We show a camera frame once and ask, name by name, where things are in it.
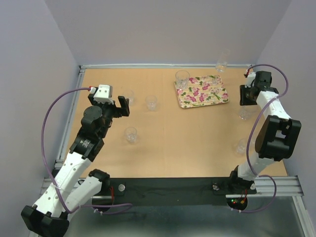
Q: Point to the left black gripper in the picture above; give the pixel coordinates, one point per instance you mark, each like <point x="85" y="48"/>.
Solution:
<point x="118" y="111"/>

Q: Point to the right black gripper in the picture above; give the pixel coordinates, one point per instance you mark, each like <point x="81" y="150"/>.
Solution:
<point x="243" y="101"/>

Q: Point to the tall stemmed wine glass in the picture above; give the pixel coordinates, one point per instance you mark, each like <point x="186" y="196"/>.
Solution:
<point x="222" y="61"/>

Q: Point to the large clear tumbler glass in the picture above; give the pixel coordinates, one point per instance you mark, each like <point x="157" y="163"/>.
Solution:
<point x="182" y="78"/>

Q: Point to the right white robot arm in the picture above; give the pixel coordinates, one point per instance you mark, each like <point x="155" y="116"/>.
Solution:
<point x="277" y="137"/>

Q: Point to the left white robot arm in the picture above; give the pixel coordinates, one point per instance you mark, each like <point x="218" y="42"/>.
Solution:
<point x="50" y="215"/>

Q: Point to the floral patterned tray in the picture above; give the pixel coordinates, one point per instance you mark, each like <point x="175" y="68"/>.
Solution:
<point x="201" y="92"/>

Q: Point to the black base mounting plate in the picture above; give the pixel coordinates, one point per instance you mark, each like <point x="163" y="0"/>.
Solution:
<point x="169" y="191"/>

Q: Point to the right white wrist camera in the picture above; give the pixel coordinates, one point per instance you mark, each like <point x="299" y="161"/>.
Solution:
<point x="250" y="77"/>

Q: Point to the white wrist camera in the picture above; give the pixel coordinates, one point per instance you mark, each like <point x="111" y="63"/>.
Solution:
<point x="103" y="94"/>
<point x="250" y="77"/>

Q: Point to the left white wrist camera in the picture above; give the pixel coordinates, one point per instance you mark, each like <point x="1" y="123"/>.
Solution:
<point x="103" y="94"/>

